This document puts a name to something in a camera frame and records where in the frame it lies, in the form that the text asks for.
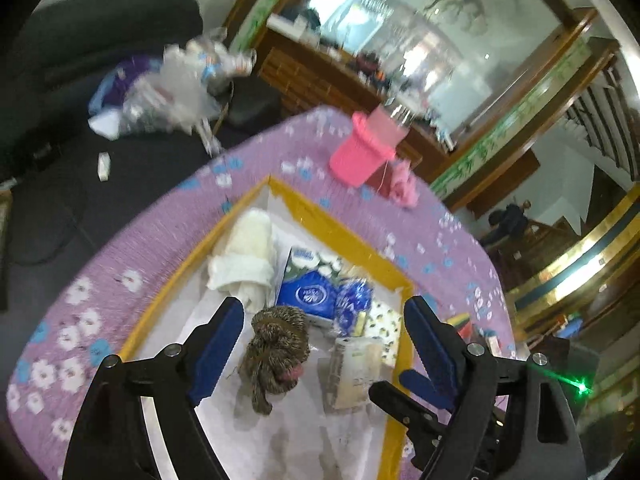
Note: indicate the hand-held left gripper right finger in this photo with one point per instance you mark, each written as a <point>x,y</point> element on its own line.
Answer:
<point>430,345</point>

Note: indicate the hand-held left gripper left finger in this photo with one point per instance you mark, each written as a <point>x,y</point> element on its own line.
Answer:
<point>215,355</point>

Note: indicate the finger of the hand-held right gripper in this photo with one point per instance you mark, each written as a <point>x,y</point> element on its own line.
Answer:
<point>417,381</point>
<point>400,402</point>

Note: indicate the cream plastic packet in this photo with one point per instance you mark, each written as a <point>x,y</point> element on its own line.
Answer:
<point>352,375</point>

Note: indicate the yellow-taped white foam box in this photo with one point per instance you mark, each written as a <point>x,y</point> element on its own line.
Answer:
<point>180,310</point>

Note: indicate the brown knitted cloth bundle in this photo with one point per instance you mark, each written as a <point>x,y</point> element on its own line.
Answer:
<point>275,355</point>

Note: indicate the blue gold tissue pack bag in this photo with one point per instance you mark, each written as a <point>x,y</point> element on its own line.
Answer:
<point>350,305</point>

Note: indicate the white fleece towel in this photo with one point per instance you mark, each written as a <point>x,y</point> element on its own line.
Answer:
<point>245,255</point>

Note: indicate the blue white tissue packet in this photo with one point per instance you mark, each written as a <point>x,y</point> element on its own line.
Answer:
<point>305,295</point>

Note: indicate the white yellow-dotted tissue pack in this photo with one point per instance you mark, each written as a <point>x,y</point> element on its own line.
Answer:
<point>385,330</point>

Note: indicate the dark hanging jacket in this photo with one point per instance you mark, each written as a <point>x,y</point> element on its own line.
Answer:
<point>510,220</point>

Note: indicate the pink yarn bundle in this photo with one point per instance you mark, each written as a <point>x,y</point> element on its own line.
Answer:
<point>405,187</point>

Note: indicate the pink knitted basket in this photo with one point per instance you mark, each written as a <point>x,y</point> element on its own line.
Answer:
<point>357,157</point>

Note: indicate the black sofa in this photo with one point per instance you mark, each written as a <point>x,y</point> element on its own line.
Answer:
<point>75,210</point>

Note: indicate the small white box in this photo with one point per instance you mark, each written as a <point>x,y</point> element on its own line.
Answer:
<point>103,166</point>

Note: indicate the clear jar with pink contents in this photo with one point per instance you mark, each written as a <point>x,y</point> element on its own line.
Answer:
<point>390,122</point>

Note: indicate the clear plastic bags pile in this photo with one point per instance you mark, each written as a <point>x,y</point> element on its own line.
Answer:
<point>165,95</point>

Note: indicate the wooden cabinet with clutter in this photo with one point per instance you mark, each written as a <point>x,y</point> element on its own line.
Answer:
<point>300,75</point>

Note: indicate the wooden stair railing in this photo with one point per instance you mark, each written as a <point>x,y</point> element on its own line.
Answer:
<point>610,110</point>

